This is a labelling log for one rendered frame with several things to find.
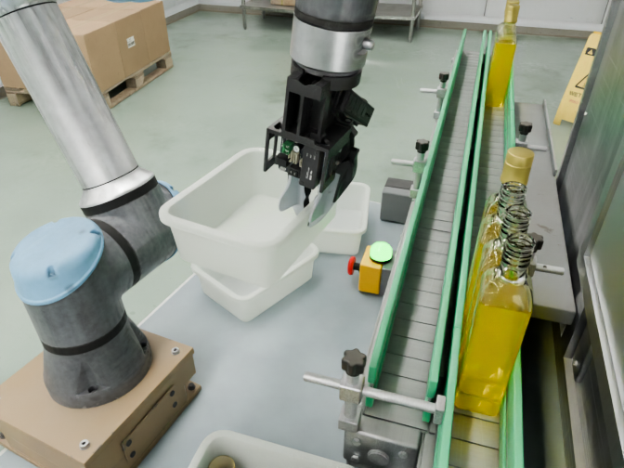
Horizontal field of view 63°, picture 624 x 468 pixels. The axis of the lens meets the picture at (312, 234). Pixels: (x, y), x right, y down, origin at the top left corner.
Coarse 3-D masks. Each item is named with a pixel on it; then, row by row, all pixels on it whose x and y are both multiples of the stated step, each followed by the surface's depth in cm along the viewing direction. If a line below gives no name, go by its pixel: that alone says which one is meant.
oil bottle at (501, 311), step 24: (480, 288) 59; (504, 288) 56; (528, 288) 56; (480, 312) 58; (504, 312) 57; (528, 312) 56; (480, 336) 60; (504, 336) 58; (480, 360) 62; (504, 360) 60; (456, 384) 69; (480, 384) 64; (504, 384) 63; (480, 408) 66
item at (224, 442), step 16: (224, 432) 69; (208, 448) 68; (224, 448) 70; (240, 448) 69; (256, 448) 68; (272, 448) 67; (288, 448) 67; (192, 464) 65; (208, 464) 68; (240, 464) 71; (256, 464) 70; (272, 464) 68; (288, 464) 67; (304, 464) 66; (320, 464) 66; (336, 464) 65
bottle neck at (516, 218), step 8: (512, 208) 59; (520, 208) 59; (504, 216) 59; (512, 216) 58; (520, 216) 58; (528, 216) 58; (504, 224) 59; (512, 224) 58; (520, 224) 58; (528, 224) 59; (504, 232) 60; (512, 232) 59; (504, 240) 60
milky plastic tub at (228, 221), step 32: (256, 160) 77; (192, 192) 67; (224, 192) 73; (256, 192) 80; (192, 224) 60; (224, 224) 73; (256, 224) 73; (288, 224) 60; (320, 224) 70; (192, 256) 65; (224, 256) 61; (256, 256) 58; (288, 256) 63
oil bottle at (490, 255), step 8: (488, 240) 64; (496, 240) 63; (488, 248) 62; (496, 248) 61; (480, 256) 65; (488, 256) 61; (496, 256) 61; (480, 264) 63; (488, 264) 61; (496, 264) 61; (480, 272) 62; (528, 272) 60; (472, 296) 67; (472, 304) 65; (472, 312) 66; (464, 328) 70; (464, 336) 68
